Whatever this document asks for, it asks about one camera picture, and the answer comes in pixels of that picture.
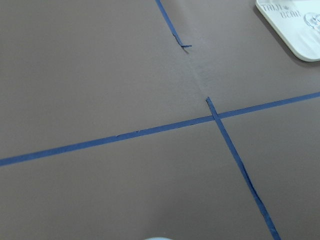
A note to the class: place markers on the light blue plastic cup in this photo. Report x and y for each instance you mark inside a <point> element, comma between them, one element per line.
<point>158,238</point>

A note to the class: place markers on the cream bear tray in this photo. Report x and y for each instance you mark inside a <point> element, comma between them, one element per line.
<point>297,22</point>

